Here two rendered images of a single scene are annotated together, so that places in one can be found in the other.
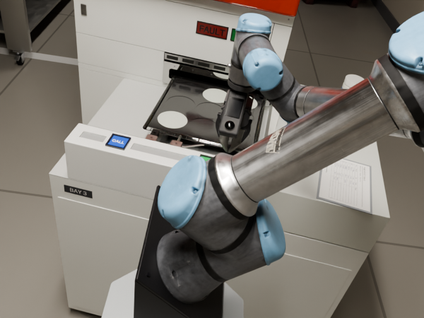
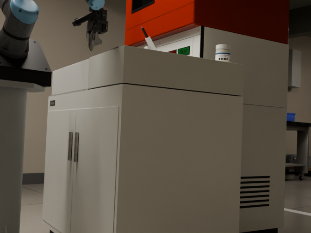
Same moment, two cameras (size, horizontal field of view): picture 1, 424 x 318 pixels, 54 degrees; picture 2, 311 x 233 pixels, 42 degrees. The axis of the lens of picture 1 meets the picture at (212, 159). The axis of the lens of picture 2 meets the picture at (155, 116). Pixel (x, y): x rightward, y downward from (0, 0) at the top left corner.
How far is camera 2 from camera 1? 209 cm
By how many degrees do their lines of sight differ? 64
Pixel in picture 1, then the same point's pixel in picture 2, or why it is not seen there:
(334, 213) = (108, 57)
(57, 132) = not seen: hidden behind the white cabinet
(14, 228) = not seen: hidden behind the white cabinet
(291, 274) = (100, 128)
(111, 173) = (59, 82)
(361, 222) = (116, 57)
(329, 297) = (114, 144)
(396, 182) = not seen: outside the picture
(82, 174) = (54, 89)
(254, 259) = (9, 9)
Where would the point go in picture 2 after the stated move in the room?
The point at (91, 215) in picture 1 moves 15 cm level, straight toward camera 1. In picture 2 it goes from (53, 119) to (32, 117)
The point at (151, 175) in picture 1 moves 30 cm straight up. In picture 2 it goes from (67, 75) to (70, 18)
